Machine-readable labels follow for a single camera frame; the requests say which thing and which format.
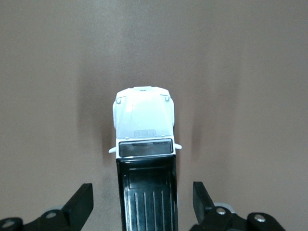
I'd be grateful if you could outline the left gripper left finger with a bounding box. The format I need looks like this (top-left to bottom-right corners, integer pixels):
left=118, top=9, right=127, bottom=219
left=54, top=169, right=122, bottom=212
left=0, top=183, right=94, bottom=231

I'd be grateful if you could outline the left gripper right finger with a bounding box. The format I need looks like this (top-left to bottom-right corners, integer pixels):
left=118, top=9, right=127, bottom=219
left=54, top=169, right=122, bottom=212
left=192, top=181, right=287, bottom=231

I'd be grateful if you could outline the white toy jeep black roof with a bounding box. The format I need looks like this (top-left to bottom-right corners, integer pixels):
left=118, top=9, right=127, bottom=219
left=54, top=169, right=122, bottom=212
left=108, top=86, right=182, bottom=231

